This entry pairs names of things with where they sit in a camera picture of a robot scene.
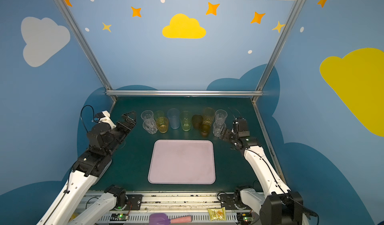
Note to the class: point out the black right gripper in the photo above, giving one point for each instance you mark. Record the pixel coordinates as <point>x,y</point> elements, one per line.
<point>231,137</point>

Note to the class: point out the yellow snack packet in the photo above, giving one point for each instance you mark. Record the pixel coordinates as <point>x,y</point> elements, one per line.
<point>217,214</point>

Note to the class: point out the tall green plastic glass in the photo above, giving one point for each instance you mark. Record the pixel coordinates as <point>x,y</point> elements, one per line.
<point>186,120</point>

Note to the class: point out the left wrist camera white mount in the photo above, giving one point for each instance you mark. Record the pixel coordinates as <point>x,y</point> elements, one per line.
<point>104,117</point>

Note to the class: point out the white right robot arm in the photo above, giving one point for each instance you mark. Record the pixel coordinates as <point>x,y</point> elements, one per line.
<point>267,174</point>

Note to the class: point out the short yellow glass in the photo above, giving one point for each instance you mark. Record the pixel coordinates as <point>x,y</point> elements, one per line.
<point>162,124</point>

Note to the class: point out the purple pink spatula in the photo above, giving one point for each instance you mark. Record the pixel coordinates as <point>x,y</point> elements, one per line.
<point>163,219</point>

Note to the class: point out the tall yellow-green glass behind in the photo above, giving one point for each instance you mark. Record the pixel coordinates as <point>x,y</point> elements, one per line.
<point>159,114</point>

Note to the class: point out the amber dimpled glass front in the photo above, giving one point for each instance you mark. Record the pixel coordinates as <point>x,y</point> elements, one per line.
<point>205,130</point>

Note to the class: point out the aluminium frame left post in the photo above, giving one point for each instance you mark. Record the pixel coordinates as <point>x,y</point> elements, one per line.
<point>76,30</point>

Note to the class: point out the dark amber dimpled glass back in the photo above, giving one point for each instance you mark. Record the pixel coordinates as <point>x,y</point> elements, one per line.
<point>197,121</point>

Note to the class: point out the clear faceted glass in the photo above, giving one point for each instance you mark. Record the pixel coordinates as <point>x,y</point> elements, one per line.
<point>217,128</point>
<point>220,116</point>
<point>147,114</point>
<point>150,126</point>

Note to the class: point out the pink plastic tray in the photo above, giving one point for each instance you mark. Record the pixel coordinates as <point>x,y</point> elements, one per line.
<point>182,162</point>

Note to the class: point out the tall yellow plastic glass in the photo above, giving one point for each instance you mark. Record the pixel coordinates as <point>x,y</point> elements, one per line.
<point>208,116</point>

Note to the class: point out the aluminium frame right post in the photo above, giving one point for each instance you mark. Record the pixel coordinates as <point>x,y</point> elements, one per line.
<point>284,34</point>

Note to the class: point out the aluminium frame post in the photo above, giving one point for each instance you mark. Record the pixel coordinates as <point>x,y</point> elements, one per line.
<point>76,30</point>
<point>284,34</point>

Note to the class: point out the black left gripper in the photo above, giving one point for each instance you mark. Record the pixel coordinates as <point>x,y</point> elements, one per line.
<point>124,124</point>

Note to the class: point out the tall blue plastic glass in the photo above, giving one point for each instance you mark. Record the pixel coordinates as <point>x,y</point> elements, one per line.
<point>173,115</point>

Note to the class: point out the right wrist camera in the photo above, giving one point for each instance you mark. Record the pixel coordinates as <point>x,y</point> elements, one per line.
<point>240,126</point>

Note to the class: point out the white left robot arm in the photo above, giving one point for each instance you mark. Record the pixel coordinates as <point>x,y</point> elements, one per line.
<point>104,139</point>

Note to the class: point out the aluminium frame back rail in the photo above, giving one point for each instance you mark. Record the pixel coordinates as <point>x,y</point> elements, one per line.
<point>185,93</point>

